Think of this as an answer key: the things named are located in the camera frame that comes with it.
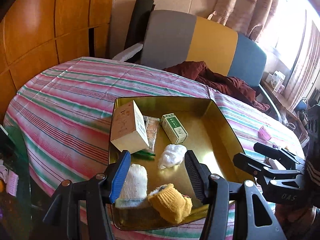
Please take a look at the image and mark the pink patterned curtain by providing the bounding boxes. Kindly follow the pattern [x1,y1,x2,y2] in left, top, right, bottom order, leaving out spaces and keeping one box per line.
[208,0,319,109]

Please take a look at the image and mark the white foam block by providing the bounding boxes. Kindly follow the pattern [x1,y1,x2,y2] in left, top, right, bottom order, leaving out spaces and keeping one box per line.
[265,157,286,170]

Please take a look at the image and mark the maroon jacket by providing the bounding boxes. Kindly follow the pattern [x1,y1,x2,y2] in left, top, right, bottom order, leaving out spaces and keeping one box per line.
[164,61,270,112]

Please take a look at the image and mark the cracker snack packet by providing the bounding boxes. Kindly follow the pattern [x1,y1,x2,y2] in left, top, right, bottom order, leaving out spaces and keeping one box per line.
[132,115,161,160]

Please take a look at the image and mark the wooden side shelf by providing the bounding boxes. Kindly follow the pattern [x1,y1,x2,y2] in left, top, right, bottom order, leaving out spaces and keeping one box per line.
[260,80,309,144]

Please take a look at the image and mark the orange wooden wardrobe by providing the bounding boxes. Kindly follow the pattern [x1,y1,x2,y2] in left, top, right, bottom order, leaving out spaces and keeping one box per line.
[1,0,112,115]

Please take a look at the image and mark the white plastic bag ball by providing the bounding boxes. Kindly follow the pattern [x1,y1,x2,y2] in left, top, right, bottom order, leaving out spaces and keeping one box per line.
[158,144,187,170]

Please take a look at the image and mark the white boxes on shelf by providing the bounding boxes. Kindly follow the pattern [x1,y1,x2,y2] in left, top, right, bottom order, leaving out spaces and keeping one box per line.
[265,70,285,92]

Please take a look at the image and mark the striped pink green tablecloth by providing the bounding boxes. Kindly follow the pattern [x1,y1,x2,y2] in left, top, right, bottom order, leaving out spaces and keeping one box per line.
[2,56,306,240]

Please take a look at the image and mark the beige medicine box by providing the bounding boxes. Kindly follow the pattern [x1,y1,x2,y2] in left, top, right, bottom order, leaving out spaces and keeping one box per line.
[110,100,149,154]

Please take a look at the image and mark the green glass side table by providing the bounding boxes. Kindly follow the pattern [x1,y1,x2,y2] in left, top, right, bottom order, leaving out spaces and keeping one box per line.
[1,126,32,239]

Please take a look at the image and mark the grey yellow blue chair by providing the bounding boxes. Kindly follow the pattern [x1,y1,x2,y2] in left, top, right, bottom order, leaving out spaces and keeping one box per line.
[113,10,281,121]

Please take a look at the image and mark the white knitted sock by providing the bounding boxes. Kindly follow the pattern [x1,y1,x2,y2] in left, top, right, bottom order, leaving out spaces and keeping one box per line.
[115,164,148,209]

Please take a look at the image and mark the yellow knitted sock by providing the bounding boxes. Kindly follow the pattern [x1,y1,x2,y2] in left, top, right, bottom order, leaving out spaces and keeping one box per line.
[148,184,193,224]

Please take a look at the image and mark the green white medicine box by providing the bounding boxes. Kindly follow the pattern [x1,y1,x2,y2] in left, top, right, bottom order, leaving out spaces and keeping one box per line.
[161,113,188,145]

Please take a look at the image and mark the pink white cloth item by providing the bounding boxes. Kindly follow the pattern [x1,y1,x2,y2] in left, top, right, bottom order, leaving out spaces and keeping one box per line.
[1,160,19,197]

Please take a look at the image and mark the blue cup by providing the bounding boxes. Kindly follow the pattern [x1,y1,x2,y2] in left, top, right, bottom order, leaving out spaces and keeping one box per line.
[295,98,308,112]

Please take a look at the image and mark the pink hair roller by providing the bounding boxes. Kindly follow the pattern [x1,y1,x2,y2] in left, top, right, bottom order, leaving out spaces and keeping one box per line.
[258,126,272,141]

